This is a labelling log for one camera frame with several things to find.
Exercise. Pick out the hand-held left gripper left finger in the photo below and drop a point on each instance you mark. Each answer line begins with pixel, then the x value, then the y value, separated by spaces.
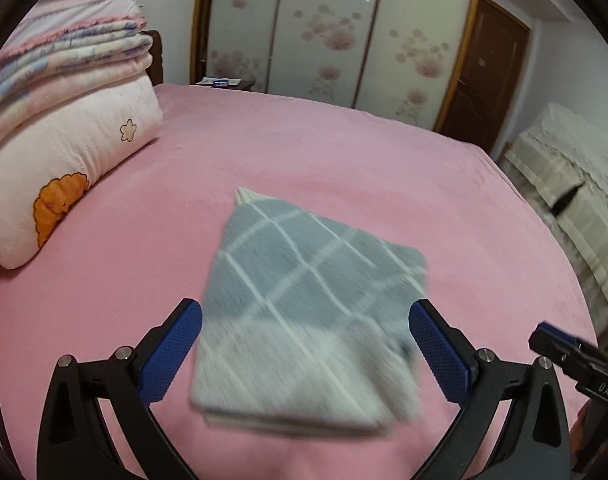
pixel 171 355

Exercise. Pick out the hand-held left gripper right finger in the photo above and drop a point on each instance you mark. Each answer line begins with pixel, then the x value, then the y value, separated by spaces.
pixel 441 355

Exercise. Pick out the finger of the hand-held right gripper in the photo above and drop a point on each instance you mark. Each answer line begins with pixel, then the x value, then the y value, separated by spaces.
pixel 554 342

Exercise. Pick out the diamond pattern knit sweater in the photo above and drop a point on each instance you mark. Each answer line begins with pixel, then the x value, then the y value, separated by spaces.
pixel 304 285

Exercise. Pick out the person's right hand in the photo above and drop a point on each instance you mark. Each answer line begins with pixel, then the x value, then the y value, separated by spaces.
pixel 580 435

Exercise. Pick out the cream ruffled furniture cover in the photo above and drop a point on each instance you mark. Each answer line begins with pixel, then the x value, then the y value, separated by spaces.
pixel 559 200

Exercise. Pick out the white lace cloth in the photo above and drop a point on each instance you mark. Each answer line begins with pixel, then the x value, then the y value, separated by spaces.
pixel 564 127

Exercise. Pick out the pink bed blanket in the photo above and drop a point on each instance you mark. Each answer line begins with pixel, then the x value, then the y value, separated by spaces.
pixel 334 160

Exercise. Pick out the pink pillow with orange print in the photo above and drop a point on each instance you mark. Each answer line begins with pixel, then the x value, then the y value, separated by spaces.
pixel 58 150

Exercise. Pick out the brown wooden door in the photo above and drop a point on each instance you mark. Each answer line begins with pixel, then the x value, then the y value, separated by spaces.
pixel 489 85

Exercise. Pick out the small blue white packet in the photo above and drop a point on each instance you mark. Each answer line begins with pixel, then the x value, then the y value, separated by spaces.
pixel 218 81

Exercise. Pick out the dark wooden nightstand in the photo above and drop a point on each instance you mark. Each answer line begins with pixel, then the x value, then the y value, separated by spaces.
pixel 244 85

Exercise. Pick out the dark wooden headboard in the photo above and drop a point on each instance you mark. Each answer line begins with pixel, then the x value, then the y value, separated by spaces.
pixel 156 55

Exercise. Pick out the stack of folded pastel quilts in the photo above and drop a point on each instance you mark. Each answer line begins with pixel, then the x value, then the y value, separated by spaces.
pixel 58 60

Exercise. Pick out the floral sliding door wardrobe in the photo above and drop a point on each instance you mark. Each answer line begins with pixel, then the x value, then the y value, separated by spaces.
pixel 334 35

